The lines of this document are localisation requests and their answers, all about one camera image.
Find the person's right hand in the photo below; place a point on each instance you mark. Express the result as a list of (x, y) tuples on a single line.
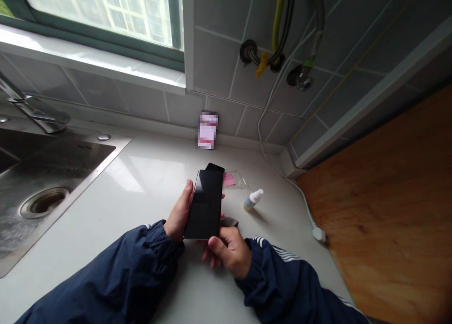
[(233, 251)]

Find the person's left hand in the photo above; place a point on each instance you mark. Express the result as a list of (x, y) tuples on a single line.
[(176, 218)]

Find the black smartphone with silver edge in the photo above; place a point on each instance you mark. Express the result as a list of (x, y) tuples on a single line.
[(206, 204)]

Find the black rounded panel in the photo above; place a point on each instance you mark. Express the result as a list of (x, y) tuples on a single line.
[(215, 167)]

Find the grey cloth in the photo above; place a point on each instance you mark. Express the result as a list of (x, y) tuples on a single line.
[(229, 222)]

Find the small white spray bottle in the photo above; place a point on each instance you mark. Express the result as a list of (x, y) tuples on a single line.
[(252, 201)]

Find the pink wipe cloth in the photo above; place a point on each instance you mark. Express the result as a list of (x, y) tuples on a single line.
[(230, 180)]

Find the clear plastic bag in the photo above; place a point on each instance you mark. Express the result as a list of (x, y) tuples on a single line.
[(242, 180)]

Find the white plug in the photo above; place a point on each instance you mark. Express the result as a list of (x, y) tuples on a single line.
[(319, 233)]

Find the round chrome sink cap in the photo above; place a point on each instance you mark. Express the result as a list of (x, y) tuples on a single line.
[(104, 137)]

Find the dark upright phone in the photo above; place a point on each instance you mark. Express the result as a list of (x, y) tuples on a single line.
[(211, 112)]

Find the stainless steel sink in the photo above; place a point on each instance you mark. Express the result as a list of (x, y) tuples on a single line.
[(53, 182)]

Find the sink drain strainer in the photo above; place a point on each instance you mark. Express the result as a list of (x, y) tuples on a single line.
[(44, 202)]

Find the wooden board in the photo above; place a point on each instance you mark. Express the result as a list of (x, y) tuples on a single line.
[(388, 204)]

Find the chrome faucet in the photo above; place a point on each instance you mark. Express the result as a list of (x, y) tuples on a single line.
[(39, 112)]

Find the chrome angle valve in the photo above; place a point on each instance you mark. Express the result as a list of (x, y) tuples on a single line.
[(302, 78)]

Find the dark round wall flange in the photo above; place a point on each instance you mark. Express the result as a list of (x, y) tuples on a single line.
[(248, 52)]

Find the window with green frame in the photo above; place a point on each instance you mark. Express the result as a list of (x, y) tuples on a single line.
[(106, 9)]

